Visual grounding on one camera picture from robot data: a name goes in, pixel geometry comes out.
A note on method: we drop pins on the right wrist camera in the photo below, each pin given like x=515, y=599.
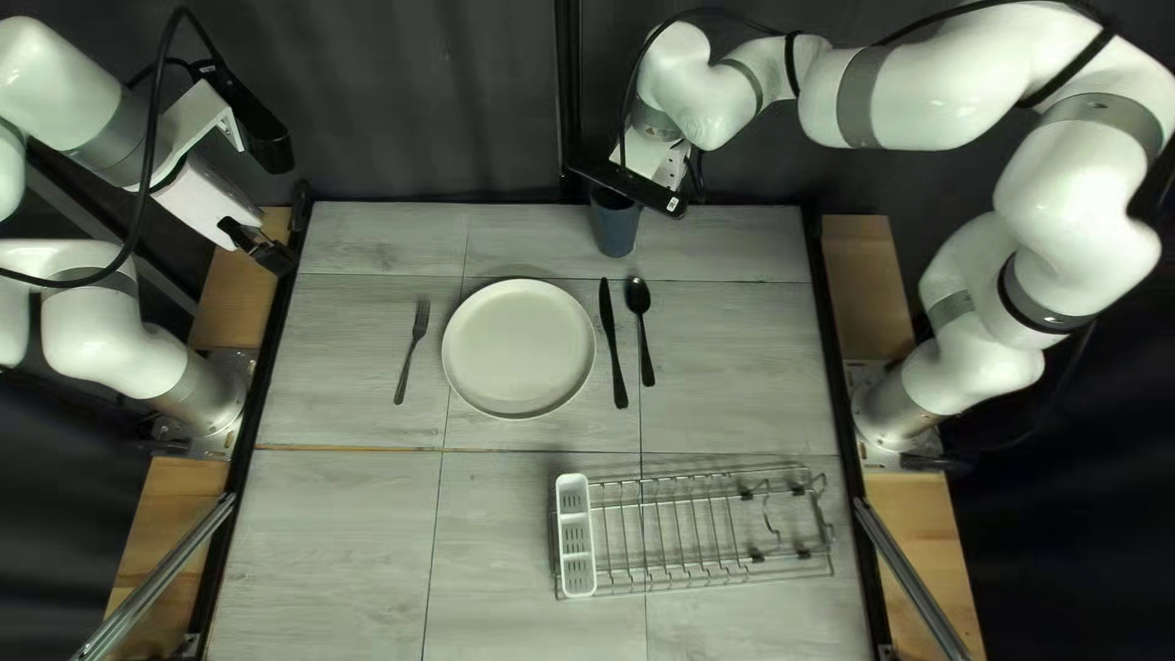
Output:
x=643, y=193

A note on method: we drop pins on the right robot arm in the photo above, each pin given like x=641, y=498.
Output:
x=918, y=92

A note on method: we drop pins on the white cutlery holder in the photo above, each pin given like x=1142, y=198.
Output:
x=574, y=532

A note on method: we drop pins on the pale round plate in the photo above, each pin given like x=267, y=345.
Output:
x=519, y=349

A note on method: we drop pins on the dark blue cup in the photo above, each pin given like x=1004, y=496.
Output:
x=613, y=229

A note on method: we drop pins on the black spoon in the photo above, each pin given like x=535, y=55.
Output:
x=639, y=294

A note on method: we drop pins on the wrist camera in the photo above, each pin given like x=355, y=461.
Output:
x=643, y=193
x=262, y=138

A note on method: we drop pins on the black fork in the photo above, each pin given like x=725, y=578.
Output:
x=408, y=367

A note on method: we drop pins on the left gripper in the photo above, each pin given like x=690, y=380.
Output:
x=197, y=193

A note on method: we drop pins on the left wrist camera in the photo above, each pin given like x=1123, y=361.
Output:
x=262, y=138

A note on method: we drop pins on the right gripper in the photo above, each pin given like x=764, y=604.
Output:
x=663, y=165

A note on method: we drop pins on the black knife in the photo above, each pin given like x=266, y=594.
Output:
x=613, y=349

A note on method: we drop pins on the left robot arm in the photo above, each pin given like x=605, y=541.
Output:
x=55, y=83

